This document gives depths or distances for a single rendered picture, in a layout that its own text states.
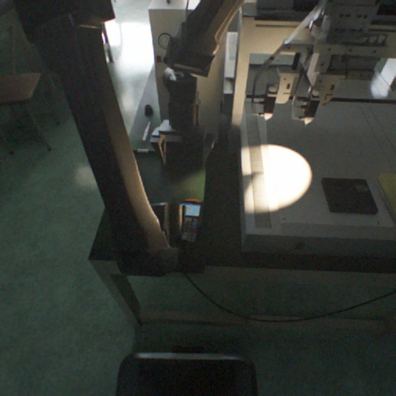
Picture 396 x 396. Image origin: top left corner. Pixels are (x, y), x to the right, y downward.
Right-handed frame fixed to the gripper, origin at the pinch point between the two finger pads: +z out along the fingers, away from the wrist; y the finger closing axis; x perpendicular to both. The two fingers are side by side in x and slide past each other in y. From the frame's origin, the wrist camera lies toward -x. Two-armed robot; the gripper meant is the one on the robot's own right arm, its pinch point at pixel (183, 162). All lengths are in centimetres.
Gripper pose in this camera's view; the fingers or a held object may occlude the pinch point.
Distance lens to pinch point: 69.5
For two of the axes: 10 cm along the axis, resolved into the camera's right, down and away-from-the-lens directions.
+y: -9.9, -0.9, 0.8
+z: -0.3, 8.1, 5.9
